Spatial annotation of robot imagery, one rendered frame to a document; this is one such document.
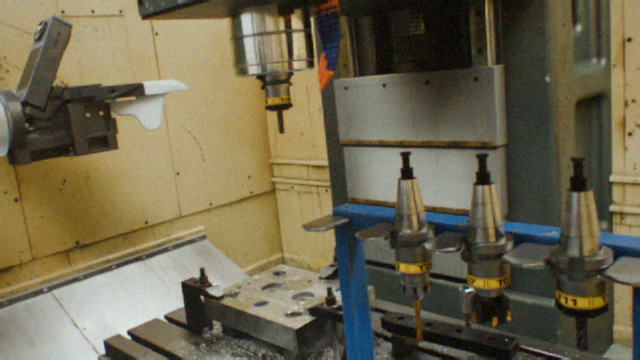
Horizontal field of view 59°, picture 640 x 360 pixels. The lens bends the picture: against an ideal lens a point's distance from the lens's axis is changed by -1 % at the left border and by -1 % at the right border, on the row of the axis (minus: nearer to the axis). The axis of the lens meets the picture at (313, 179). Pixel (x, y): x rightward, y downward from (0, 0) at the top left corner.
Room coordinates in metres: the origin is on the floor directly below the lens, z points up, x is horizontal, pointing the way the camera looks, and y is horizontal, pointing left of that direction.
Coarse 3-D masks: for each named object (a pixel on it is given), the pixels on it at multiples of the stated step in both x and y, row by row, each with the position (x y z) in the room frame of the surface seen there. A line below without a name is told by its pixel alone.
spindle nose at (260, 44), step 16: (240, 16) 1.06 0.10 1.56; (256, 16) 1.05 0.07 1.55; (272, 16) 1.05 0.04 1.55; (288, 16) 1.06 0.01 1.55; (304, 16) 1.09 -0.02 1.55; (240, 32) 1.07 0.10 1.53; (256, 32) 1.05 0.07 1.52; (272, 32) 1.05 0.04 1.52; (288, 32) 1.06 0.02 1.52; (304, 32) 1.08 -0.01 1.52; (240, 48) 1.07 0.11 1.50; (256, 48) 1.05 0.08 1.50; (272, 48) 1.05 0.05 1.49; (288, 48) 1.06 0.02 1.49; (304, 48) 1.08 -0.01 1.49; (240, 64) 1.08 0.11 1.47; (256, 64) 1.06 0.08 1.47; (272, 64) 1.05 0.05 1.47; (288, 64) 1.06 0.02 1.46; (304, 64) 1.08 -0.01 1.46
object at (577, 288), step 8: (560, 280) 0.58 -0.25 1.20; (576, 280) 0.57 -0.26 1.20; (560, 288) 0.58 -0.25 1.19; (568, 288) 0.57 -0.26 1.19; (576, 288) 0.57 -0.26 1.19; (584, 288) 0.56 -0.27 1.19; (592, 288) 0.56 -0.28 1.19; (600, 288) 0.56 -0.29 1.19; (576, 296) 0.57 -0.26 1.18; (584, 296) 0.56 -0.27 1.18; (592, 296) 0.56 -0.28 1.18
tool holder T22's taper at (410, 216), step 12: (408, 180) 0.73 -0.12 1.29; (408, 192) 0.73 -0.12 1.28; (420, 192) 0.74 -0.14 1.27; (396, 204) 0.74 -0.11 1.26; (408, 204) 0.73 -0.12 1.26; (420, 204) 0.73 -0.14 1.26; (396, 216) 0.74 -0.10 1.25; (408, 216) 0.72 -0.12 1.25; (420, 216) 0.73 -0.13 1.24; (396, 228) 0.74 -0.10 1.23; (408, 228) 0.72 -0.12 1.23; (420, 228) 0.72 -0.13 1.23
